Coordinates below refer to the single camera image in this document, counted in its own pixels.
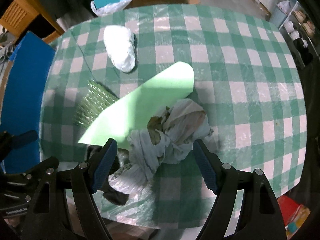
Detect green sparkly scrub cloth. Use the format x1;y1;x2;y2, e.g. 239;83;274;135
74;80;119;128

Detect patterned white cloth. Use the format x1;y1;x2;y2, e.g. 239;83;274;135
108;99;213;194

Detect white fluffy sock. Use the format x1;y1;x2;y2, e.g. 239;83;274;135
103;25;136;73

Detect red box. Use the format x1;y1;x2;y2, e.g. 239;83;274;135
277;195;310;239

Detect blue cardboard box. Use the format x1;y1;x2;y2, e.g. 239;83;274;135
0;31;57;174

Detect wooden louvered wardrobe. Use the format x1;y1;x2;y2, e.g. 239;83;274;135
1;0;65;44

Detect green checkered tablecloth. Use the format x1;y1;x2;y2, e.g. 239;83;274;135
40;5;307;196

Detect white plastic bag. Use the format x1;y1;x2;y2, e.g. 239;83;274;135
91;0;132;17

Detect shoe rack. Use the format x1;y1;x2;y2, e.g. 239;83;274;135
270;0;319;69

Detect brown cardboard box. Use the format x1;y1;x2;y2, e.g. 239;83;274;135
125;0;200;9

